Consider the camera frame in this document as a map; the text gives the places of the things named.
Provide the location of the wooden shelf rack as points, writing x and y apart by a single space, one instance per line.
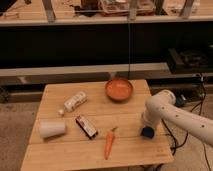
96 12

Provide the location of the orange bowl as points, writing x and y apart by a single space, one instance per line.
118 89

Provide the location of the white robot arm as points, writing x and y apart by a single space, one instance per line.
162 106

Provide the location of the orange carrot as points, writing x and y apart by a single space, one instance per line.
109 141

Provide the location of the black box on shelf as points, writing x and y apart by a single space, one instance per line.
190 61

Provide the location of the dark chocolate bar wrapper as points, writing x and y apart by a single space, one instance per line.
88 128

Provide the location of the white plastic bottle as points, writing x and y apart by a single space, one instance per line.
73 102

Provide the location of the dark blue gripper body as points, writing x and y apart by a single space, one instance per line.
148 132

